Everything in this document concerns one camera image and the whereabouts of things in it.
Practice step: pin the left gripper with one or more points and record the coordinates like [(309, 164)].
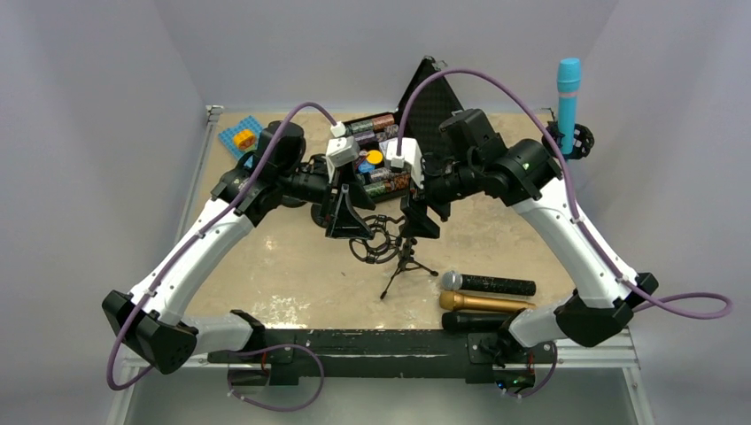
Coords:
[(345, 220)]

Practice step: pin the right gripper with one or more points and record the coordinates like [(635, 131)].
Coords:
[(418, 221)]

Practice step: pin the black tripod mic stand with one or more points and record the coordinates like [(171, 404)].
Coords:
[(386, 246)]

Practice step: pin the silver-head black microphone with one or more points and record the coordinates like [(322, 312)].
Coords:
[(455, 281)]

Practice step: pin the gold microphone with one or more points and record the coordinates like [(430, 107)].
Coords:
[(455, 301)]

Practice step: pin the black microphone orange end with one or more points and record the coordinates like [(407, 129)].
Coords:
[(473, 322)]

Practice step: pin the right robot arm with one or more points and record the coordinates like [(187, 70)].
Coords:
[(526, 178)]

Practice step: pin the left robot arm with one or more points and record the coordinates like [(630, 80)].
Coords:
[(150, 318)]

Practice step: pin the blue microphone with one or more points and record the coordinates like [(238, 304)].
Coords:
[(568, 80)]

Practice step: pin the yellow dealer chip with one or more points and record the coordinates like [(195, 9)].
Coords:
[(374, 157)]

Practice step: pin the black poker chip case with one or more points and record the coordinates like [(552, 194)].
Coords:
[(433, 105)]

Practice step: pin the yellow orange toy brick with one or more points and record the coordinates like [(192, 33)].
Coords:
[(244, 140)]

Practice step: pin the blue building baseplate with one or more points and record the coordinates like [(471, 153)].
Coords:
[(226, 134)]

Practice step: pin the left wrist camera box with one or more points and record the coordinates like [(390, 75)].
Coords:
[(340, 151)]

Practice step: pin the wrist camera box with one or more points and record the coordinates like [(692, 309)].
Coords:
[(405, 154), (340, 151)]

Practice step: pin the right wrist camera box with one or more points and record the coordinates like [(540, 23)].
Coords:
[(405, 154)]

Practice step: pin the black front mounting rail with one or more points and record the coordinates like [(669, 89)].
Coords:
[(290, 355)]

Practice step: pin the shock-mount round-base stand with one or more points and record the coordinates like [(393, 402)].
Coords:
[(583, 140)]

